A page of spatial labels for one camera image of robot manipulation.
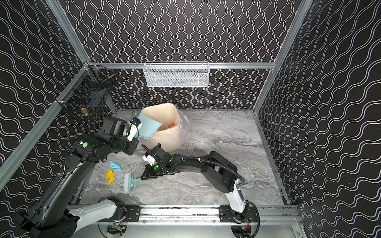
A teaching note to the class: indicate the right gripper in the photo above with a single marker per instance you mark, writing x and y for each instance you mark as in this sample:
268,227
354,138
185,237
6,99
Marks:
152,170

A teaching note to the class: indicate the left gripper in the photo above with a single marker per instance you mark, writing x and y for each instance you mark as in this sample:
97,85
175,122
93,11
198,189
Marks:
132,146

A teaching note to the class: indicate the teal hand brush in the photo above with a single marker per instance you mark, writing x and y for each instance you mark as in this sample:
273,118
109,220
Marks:
130,182

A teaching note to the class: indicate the teal dustpan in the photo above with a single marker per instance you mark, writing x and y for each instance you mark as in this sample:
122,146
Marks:
148,127

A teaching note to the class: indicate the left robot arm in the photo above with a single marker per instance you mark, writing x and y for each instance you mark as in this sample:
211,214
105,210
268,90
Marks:
50,217

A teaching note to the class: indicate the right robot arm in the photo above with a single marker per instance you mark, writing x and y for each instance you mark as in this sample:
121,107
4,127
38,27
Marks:
220,172

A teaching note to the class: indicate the blue paper scrap left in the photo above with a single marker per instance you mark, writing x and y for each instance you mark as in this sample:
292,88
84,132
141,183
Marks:
114,166

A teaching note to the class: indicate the yellow paper scrap left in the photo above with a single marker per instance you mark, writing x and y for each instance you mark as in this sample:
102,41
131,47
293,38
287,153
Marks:
110,175

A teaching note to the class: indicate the cream plastic waste bin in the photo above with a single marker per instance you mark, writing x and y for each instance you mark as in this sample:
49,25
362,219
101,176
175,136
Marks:
165,114

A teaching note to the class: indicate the clear plastic bin liner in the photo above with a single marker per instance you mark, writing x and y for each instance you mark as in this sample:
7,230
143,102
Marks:
184,128

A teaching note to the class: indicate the brass object in basket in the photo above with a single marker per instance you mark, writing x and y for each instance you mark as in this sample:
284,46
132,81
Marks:
84,112

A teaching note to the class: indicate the aluminium front rail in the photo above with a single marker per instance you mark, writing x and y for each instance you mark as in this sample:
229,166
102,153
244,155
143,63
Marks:
208,215

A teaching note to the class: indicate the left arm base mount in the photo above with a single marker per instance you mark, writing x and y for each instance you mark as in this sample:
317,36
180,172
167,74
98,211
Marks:
130,213

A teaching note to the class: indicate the black wire basket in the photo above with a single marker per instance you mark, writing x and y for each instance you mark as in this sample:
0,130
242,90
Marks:
92,91

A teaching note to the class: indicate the white wire basket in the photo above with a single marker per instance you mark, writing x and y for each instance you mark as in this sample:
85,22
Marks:
175,74

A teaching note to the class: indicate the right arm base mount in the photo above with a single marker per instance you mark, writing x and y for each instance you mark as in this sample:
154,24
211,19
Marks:
227,214

